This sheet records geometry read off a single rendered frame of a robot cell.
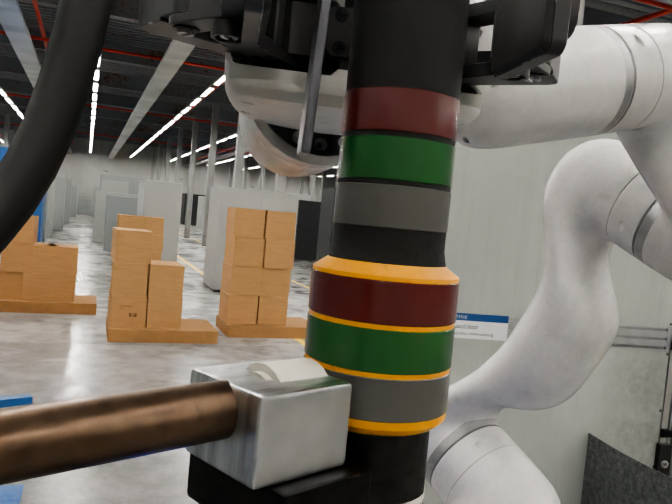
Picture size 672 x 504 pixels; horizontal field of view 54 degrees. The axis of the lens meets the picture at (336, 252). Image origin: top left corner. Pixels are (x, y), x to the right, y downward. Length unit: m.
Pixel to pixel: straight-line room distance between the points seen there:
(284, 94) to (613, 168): 0.55
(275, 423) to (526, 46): 0.13
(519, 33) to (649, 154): 0.46
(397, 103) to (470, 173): 1.94
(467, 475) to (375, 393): 0.68
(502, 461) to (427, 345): 0.68
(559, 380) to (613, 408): 1.65
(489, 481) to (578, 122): 0.46
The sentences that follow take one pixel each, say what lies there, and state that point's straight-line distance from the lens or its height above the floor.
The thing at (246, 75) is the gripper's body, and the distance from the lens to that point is 0.25.
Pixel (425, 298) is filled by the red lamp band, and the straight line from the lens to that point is 0.18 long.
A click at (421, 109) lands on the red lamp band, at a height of 1.62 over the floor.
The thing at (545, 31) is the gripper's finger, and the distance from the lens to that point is 0.21.
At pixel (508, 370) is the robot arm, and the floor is 1.43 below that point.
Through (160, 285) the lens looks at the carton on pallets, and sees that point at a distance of 7.73.
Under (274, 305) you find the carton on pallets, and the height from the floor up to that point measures 0.39.
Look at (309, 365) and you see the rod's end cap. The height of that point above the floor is 1.55.
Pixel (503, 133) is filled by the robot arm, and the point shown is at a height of 1.66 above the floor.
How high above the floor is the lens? 1.59
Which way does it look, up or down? 3 degrees down
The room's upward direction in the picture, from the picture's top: 5 degrees clockwise
